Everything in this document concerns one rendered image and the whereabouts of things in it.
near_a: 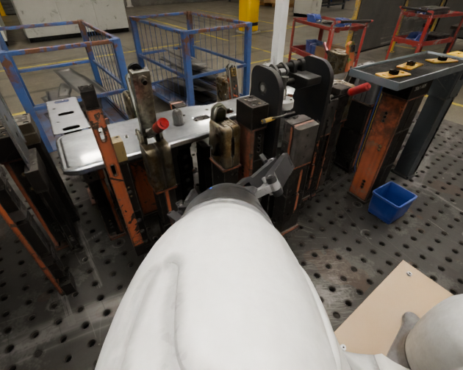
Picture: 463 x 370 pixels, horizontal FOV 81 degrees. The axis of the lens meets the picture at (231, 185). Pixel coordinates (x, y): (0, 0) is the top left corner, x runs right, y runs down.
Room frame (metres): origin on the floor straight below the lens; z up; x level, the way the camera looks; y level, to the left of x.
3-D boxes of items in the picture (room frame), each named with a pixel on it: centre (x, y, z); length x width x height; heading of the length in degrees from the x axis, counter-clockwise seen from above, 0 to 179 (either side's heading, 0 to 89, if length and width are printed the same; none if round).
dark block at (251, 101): (0.64, -0.05, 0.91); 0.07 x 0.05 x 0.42; 32
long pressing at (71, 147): (0.96, -0.14, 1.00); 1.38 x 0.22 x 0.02; 122
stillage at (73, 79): (2.60, 1.54, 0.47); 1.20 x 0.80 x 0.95; 36
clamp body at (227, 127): (0.62, 0.02, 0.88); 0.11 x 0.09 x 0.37; 32
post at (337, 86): (0.81, -0.32, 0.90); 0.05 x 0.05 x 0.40; 32
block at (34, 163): (0.56, 0.50, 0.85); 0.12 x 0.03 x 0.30; 32
